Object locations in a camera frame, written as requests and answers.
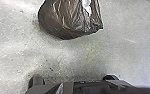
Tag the black plastic trash bag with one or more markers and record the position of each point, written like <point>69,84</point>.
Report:
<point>69,18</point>

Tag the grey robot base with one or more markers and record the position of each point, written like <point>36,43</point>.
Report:
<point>91,88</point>

